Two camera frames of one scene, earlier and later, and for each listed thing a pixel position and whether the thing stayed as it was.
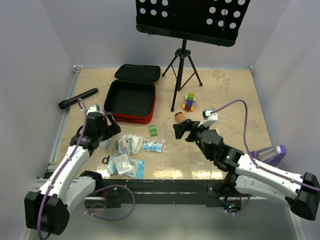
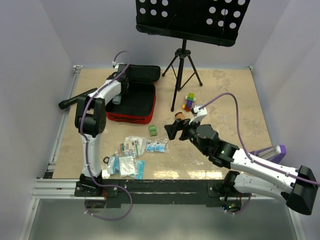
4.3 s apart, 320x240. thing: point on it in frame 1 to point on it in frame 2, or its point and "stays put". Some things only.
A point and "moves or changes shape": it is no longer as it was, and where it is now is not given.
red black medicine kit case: x=131 y=98 stays put
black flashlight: x=63 y=103 stays put
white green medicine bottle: x=104 y=144 to x=116 y=100
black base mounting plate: x=116 y=192 stays put
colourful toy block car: x=190 y=99 stays put
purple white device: x=272 y=155 stays put
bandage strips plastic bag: x=128 y=145 moves or changes shape
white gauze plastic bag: x=122 y=164 moves or changes shape
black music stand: x=217 y=22 stays put
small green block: x=153 y=130 stays put
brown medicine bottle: x=180 y=117 stays put
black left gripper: x=112 y=129 to x=125 y=91
